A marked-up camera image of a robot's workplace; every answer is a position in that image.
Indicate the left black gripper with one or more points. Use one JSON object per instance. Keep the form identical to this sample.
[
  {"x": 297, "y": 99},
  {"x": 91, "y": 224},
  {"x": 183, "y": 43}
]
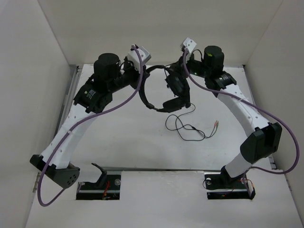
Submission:
[{"x": 127, "y": 64}]

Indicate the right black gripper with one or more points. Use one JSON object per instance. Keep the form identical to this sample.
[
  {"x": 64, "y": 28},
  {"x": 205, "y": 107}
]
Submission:
[{"x": 191, "y": 57}]

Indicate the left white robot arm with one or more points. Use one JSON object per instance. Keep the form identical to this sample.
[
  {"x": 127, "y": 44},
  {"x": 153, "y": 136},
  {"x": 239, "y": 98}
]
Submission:
[{"x": 91, "y": 99}]

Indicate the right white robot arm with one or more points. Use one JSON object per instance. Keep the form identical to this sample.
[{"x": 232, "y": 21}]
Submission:
[{"x": 263, "y": 137}]

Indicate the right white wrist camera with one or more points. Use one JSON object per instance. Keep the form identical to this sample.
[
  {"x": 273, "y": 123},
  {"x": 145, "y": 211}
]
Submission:
[{"x": 188, "y": 46}]

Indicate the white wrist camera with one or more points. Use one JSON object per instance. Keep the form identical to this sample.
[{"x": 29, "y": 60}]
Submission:
[
  {"x": 138, "y": 55},
  {"x": 188, "y": 46}
]

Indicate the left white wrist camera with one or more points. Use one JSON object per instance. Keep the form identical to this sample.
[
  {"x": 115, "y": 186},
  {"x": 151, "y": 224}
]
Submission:
[{"x": 138, "y": 55}]

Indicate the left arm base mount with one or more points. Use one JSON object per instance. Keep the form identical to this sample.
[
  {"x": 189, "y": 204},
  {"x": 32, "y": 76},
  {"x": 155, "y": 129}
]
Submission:
[{"x": 106, "y": 187}]

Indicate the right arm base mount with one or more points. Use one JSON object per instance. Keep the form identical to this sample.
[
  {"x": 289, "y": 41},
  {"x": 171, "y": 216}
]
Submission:
[{"x": 220, "y": 188}]

